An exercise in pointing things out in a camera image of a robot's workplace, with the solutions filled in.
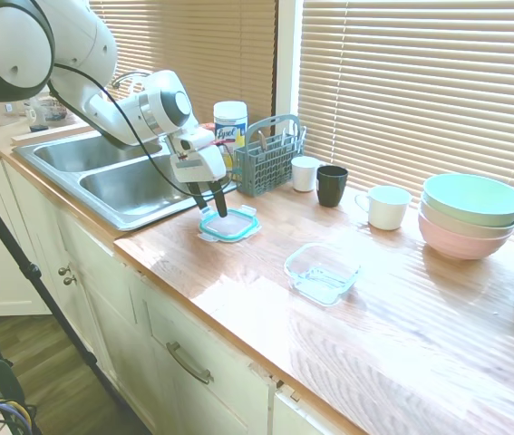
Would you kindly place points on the square clear glass food container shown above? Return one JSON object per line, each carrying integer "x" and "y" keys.
{"x": 322, "y": 274}

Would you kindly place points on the stainless steel double sink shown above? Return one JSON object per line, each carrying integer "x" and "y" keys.
{"x": 120, "y": 190}

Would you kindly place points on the narrow beige window blind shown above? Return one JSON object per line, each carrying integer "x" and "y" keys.
{"x": 202, "y": 50}

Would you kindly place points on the chrome faucet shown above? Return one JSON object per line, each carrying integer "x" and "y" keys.
{"x": 123, "y": 78}

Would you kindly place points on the wide beige window blind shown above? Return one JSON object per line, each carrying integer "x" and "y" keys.
{"x": 419, "y": 90}

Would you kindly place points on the white bowl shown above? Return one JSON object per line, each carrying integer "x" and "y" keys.
{"x": 438, "y": 219}

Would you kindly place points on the white kitchen cabinet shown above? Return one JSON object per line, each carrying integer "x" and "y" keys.
{"x": 148, "y": 344}

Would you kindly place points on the grey-blue cutlery basket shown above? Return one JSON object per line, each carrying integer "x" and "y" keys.
{"x": 263, "y": 170}

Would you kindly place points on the Lysol wipes canister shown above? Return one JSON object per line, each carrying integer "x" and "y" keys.
{"x": 230, "y": 129}

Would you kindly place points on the black cup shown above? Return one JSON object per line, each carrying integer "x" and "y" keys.
{"x": 331, "y": 188}

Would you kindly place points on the black camera tripod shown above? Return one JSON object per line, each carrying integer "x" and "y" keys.
{"x": 21, "y": 267}

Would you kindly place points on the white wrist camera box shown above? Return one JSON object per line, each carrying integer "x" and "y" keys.
{"x": 195, "y": 140}

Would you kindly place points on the mint green bowl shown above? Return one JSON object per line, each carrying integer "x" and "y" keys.
{"x": 472, "y": 197}

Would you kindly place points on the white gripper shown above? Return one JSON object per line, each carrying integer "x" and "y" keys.
{"x": 200, "y": 165}

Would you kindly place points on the round metal cabinet knob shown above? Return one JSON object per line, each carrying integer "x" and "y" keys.
{"x": 70, "y": 280}
{"x": 64, "y": 271}

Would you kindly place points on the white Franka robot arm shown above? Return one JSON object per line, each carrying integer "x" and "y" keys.
{"x": 89, "y": 36}

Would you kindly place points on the pink bowl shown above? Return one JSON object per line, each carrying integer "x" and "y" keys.
{"x": 460, "y": 244}

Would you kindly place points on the clear lid with teal seal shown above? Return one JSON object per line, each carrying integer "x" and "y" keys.
{"x": 229, "y": 225}

